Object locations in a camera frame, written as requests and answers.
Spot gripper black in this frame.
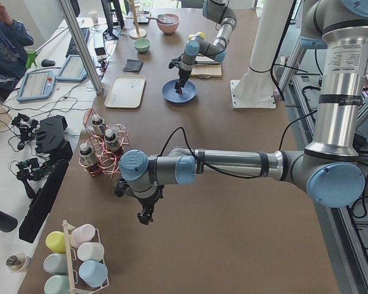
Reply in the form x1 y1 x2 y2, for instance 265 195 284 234
174 69 190 92
114 179 164 225

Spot blue round plate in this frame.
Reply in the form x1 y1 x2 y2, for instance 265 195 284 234
162 80 197 104

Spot wooden cutting board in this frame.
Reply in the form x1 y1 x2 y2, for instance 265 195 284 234
191 55 222 78

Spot pink bowl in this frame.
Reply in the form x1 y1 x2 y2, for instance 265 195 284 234
156 13 180 34

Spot grey folded cloth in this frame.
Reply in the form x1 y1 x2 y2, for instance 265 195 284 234
123 59 144 72

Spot green bowl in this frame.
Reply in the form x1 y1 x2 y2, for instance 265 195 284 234
133 38 151 53

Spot metal scoop in bowl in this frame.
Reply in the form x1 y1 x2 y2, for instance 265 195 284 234
147 14 176 25

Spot cream rabbit tray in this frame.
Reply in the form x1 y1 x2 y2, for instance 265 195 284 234
104 75 146 108

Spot pink cup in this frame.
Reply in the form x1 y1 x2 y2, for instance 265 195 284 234
69 224 96 247

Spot wooden stand round base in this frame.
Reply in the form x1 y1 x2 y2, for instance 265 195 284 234
124 0 148 39

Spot white cup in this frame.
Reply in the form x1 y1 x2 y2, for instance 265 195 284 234
77 242 105 262

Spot blue cup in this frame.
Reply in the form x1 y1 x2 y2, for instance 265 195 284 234
79 260 108 288

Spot dark drink bottle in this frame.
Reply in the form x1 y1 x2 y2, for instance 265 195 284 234
91 113 106 137
79 143 102 176
104 129 120 153

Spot yellow cup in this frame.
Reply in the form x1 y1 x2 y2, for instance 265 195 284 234
45 231 66 254

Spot wooden cup rack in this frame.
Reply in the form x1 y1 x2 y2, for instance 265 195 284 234
62 220 110 294

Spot grey cup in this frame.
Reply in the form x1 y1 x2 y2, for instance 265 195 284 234
43 253 67 275

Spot teach pendant far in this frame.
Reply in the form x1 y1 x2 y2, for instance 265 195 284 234
56 55 87 83

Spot teach pendant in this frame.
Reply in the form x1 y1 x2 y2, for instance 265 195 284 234
17 70 55 102
56 55 87 83

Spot mint green cup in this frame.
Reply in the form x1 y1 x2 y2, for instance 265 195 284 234
44 275 70 294

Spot black keyboard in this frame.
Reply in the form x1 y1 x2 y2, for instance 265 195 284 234
65 26 91 59

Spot black gripper stand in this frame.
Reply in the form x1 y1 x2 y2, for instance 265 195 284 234
17 115 73 243

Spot paper cup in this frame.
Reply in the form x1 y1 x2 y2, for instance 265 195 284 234
6 252 31 273

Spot black computer mouse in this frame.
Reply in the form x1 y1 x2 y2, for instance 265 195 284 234
41 59 56 67

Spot teach pendant near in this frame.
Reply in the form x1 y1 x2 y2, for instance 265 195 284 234
17 70 55 102

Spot black bottle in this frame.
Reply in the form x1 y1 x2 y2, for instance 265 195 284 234
0 210 18 233

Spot seated person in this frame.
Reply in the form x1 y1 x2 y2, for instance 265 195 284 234
0 2 34 99

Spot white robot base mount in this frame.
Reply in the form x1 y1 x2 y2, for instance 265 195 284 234
231 0 296 108

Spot copper wire bottle rack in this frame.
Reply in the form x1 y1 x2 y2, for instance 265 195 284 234
79 108 130 178

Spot aluminium frame post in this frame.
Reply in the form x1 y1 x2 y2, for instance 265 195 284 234
58 0 103 94

